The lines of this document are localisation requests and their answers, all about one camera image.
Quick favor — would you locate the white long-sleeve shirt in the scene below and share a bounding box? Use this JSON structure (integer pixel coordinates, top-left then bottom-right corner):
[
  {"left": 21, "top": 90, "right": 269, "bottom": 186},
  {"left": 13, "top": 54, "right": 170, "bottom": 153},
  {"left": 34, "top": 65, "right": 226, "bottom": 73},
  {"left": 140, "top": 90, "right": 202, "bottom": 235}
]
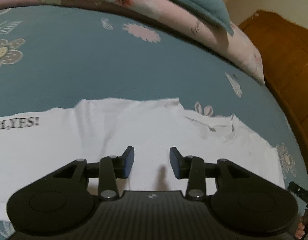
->
[{"left": 0, "top": 99, "right": 284, "bottom": 220}]

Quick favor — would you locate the person's right hand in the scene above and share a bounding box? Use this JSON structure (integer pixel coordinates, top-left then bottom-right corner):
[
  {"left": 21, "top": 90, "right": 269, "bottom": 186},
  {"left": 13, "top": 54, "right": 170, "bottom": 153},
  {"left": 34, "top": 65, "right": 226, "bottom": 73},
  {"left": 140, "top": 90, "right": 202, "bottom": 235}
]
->
[{"left": 294, "top": 222, "right": 305, "bottom": 239}]

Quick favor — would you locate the teal floral bed sheet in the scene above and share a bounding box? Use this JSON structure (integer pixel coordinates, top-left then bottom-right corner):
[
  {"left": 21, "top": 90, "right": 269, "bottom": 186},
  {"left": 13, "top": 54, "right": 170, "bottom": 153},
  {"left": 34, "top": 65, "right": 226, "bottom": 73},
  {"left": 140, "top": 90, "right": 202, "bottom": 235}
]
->
[{"left": 0, "top": 5, "right": 308, "bottom": 189}]

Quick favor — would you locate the wooden headboard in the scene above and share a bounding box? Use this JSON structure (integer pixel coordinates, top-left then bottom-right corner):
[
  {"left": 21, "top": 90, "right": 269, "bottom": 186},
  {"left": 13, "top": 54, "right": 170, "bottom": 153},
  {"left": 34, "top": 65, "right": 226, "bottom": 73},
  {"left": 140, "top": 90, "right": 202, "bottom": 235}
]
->
[{"left": 237, "top": 10, "right": 308, "bottom": 160}]

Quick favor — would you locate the pink floral folded quilt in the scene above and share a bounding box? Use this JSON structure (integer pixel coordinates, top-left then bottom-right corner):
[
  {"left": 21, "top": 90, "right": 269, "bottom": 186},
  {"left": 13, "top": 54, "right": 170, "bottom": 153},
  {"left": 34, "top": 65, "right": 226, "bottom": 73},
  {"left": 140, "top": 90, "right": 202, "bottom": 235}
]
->
[{"left": 0, "top": 0, "right": 265, "bottom": 83}]

